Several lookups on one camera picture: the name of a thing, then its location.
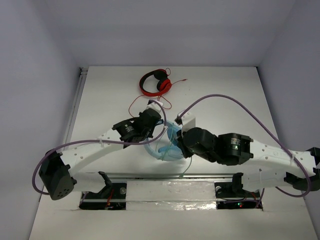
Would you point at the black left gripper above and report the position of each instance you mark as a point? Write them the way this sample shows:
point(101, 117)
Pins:
point(155, 119)

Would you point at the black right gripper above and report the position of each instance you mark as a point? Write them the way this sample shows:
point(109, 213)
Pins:
point(186, 152)

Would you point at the light blue headphones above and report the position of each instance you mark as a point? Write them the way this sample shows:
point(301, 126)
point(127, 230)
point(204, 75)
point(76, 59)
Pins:
point(169, 152)

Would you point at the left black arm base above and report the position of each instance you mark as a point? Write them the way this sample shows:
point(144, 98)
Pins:
point(111, 197)

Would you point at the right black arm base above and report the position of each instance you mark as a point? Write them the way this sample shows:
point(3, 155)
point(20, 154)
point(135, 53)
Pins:
point(232, 193)

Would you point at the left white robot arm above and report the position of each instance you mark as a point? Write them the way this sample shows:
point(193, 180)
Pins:
point(59, 165)

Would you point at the red black headphones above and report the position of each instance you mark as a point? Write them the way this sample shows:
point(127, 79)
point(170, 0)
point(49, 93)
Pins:
point(163, 86)

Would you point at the white foam front board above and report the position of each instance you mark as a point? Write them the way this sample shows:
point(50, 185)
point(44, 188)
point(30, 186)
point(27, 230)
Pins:
point(282, 218)

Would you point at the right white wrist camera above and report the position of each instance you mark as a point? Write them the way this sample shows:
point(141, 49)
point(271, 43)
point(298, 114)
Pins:
point(186, 120)

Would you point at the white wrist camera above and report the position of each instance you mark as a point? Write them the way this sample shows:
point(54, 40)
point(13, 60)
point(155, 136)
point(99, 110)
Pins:
point(186, 120)
point(154, 105)

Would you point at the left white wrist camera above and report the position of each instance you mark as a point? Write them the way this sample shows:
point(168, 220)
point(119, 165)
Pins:
point(154, 105)

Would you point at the aluminium left side rail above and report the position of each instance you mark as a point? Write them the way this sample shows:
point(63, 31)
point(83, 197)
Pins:
point(68, 135)

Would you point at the aluminium rail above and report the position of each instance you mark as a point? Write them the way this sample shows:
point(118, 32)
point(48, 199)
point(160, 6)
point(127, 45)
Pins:
point(167, 175)
point(68, 135)

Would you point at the aluminium front rail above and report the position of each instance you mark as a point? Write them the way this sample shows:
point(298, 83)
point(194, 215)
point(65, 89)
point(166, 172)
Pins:
point(167, 175)

